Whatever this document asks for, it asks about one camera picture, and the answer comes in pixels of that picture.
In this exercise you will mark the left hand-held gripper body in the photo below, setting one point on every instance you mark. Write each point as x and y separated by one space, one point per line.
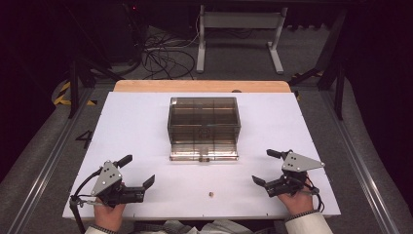
105 180

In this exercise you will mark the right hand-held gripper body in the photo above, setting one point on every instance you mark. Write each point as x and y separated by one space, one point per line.
298 164

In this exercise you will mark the small tan bead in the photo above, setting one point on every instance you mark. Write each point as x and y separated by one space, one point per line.
211 194

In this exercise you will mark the clear brown drawer box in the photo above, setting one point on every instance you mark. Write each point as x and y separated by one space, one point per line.
204 128

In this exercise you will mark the person's left hand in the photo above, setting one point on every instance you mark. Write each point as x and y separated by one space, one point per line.
108 217

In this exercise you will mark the person's right hand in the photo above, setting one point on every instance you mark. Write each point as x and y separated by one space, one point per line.
298 203

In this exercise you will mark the person's light clothing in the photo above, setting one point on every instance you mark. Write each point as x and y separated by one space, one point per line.
195 227

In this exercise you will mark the yellow black hazard tape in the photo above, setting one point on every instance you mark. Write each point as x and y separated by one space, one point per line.
63 96

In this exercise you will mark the black metal stand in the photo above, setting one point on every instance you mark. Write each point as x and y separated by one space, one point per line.
76 84
334 71

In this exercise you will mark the aluminium floor rail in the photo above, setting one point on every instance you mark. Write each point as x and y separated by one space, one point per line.
357 156
42 175

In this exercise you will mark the white metal stand frame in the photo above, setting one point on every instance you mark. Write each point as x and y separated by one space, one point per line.
240 20

